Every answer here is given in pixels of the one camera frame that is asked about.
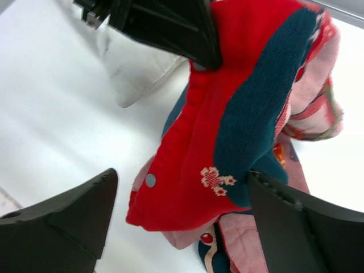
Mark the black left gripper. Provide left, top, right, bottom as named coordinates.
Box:
left=75, top=0, right=222, bottom=71

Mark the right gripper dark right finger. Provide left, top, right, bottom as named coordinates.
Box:
left=247, top=171, right=363, bottom=273

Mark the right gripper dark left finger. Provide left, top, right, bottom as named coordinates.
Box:
left=1, top=168, right=118, bottom=273

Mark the white pillow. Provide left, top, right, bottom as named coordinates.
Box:
left=95, top=26, right=185, bottom=108

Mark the red patterned pillowcase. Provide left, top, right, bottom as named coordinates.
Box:
left=126, top=1, right=343, bottom=272

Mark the aluminium table frame rail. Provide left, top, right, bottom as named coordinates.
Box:
left=308, top=0, right=364, bottom=28

